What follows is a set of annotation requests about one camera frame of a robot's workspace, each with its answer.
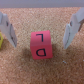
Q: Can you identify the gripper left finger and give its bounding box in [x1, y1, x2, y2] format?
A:
[0, 11, 18, 48]

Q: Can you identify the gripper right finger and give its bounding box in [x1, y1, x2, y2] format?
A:
[62, 8, 84, 50]

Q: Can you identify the yellow block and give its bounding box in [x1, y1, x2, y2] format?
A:
[0, 31, 6, 49]

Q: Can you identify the pink block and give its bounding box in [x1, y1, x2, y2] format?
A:
[29, 30, 54, 61]

